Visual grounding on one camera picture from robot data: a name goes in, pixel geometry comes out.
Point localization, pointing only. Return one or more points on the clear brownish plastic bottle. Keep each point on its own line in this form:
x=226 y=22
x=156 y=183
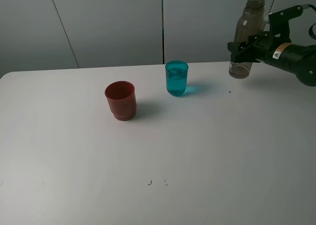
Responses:
x=250 y=23

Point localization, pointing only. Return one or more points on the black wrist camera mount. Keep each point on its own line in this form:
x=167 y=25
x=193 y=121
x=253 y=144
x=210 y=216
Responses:
x=279 y=23

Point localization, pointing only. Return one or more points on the blue translucent plastic cup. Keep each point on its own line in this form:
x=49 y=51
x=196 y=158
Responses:
x=176 y=77

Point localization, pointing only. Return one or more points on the red plastic cup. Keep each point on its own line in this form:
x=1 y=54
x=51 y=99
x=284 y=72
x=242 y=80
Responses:
x=121 y=99

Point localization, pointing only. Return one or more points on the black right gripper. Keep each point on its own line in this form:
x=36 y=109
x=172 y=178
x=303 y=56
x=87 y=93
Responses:
x=261 y=48

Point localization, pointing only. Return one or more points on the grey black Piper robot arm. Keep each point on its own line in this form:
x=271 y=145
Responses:
x=305 y=58

